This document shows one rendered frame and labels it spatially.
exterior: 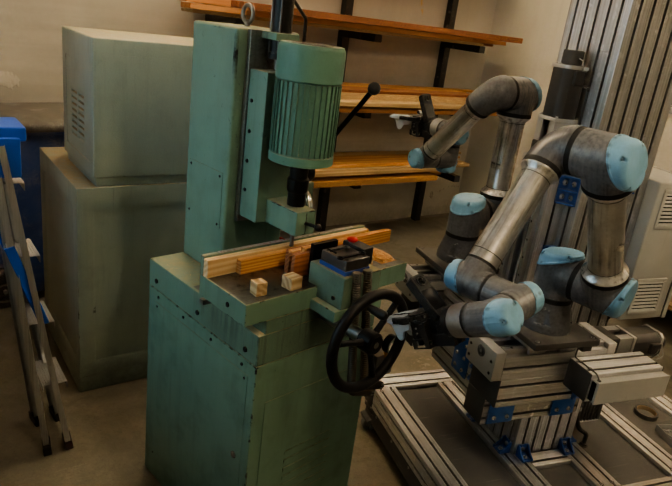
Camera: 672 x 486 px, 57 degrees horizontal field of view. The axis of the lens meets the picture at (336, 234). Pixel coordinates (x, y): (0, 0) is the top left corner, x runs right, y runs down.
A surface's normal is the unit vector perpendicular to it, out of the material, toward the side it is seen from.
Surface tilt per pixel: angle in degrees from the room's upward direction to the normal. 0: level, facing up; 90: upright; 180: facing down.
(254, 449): 90
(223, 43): 90
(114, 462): 0
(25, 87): 90
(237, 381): 90
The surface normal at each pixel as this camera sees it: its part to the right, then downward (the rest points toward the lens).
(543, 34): -0.81, 0.10
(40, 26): 0.57, 0.34
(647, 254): 0.34, 0.35
